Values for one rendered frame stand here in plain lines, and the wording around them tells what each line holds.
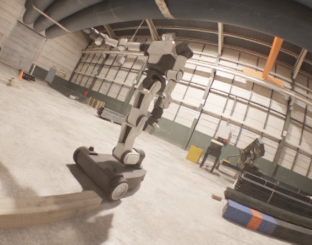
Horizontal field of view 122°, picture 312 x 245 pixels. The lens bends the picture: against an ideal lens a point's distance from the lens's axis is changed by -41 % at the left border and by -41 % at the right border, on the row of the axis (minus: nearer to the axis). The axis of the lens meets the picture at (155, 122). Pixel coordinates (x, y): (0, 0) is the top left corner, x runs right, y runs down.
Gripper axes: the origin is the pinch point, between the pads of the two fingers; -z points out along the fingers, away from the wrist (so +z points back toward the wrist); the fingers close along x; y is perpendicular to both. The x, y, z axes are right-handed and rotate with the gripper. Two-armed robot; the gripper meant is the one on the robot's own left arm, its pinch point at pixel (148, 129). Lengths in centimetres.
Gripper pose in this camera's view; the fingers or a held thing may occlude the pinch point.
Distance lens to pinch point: 114.1
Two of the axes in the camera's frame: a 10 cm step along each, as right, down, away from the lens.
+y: 7.7, 3.3, -5.5
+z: 4.5, -8.9, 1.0
